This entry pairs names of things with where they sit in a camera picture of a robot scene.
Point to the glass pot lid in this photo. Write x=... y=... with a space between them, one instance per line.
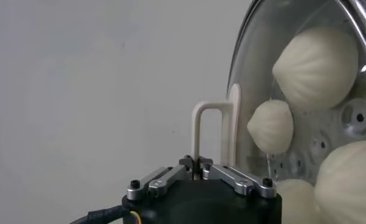
x=233 y=106

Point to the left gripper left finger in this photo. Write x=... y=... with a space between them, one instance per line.
x=158 y=182

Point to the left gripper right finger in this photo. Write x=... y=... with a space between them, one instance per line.
x=240 y=182

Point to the white steamed baozi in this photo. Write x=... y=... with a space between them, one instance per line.
x=347 y=182
x=295 y=201
x=316 y=67
x=271 y=126

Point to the stainless steel steamer basket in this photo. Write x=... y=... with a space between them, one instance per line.
x=357 y=117

